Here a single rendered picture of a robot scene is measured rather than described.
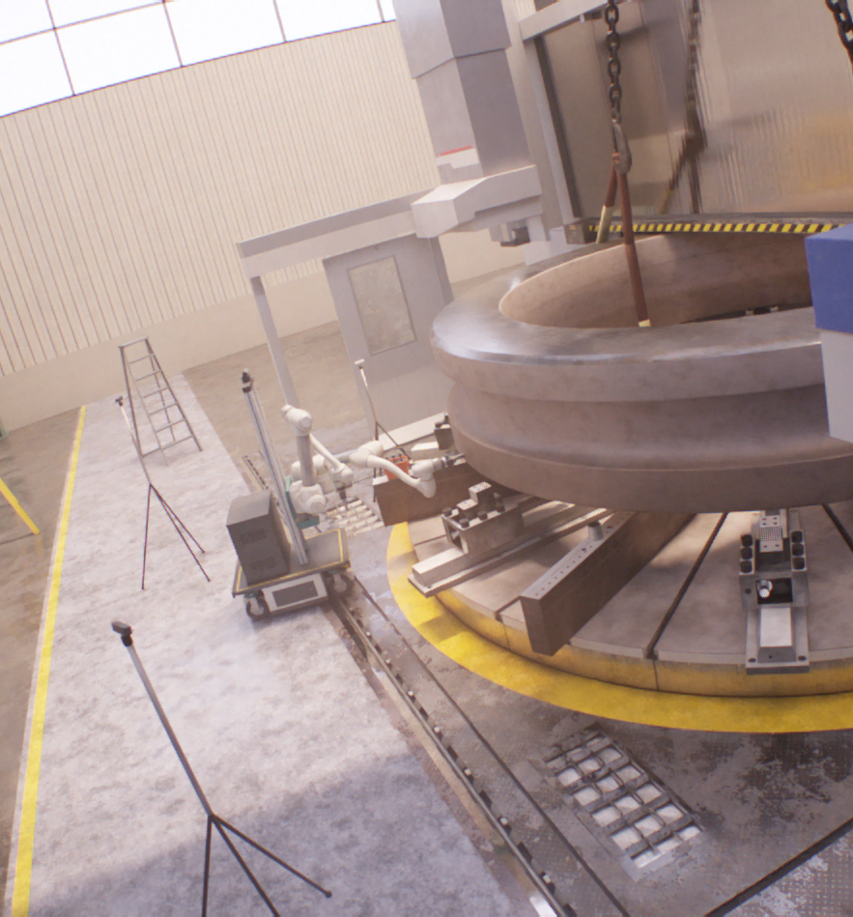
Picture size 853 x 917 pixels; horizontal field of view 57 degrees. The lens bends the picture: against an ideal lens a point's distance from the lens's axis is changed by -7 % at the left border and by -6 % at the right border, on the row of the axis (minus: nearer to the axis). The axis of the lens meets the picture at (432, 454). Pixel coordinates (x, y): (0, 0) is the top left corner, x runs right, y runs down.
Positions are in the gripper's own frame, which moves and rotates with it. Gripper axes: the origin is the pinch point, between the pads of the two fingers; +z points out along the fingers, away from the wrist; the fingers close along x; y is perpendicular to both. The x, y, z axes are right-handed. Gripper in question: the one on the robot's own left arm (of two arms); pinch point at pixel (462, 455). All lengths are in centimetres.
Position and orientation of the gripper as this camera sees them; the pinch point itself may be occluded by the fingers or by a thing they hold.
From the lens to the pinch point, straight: 609.2
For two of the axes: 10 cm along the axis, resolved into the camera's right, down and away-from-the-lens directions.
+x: -2.4, -2.7, 9.3
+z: 9.4, -3.1, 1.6
